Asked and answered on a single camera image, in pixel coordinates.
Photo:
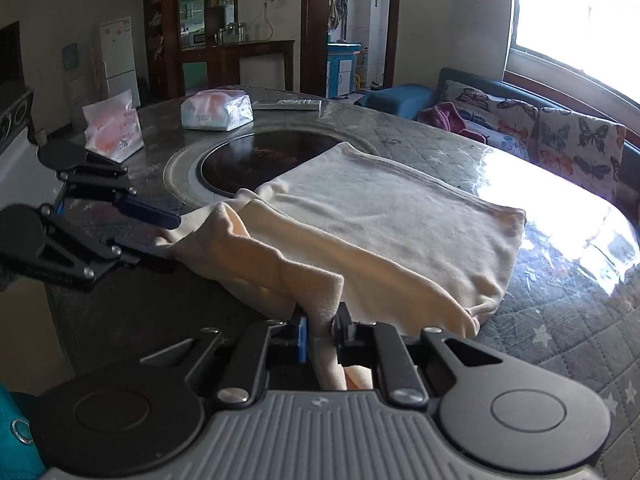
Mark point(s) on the blue small cabinet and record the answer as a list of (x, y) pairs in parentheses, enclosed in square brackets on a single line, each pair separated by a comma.
[(341, 69)]

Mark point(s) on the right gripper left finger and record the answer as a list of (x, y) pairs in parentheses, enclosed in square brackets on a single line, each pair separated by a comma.
[(264, 346)]

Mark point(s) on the large butterfly cushion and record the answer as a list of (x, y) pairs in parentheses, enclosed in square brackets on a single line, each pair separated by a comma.
[(585, 150)]

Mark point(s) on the black induction cooktop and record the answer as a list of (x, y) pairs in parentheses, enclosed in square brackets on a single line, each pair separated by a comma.
[(252, 160)]

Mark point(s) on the blue corner sofa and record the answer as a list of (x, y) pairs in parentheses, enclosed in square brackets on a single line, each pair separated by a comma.
[(408, 100)]

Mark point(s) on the cream sweatshirt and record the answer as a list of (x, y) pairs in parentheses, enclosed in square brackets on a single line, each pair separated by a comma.
[(395, 245)]

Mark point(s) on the long butterfly cushion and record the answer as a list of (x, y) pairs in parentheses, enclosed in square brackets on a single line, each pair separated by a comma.
[(507, 124)]

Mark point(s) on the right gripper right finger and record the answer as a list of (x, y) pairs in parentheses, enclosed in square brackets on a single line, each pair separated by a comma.
[(378, 347)]

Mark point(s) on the dark wooden shelf cabinet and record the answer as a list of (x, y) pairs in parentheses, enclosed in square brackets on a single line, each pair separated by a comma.
[(192, 45)]

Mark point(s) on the pink tissue pack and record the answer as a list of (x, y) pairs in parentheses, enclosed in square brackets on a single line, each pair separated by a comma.
[(113, 128), (217, 110)]

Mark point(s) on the magenta garment on sofa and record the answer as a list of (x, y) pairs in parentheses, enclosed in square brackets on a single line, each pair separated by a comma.
[(445, 116)]

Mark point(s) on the grey remote on table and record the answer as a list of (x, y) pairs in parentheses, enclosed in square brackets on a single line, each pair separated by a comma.
[(288, 105)]

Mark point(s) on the white refrigerator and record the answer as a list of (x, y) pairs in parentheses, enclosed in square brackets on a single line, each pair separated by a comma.
[(117, 53)]

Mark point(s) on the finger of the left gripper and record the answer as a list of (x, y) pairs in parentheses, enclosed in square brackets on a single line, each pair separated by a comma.
[(113, 187), (74, 255)]

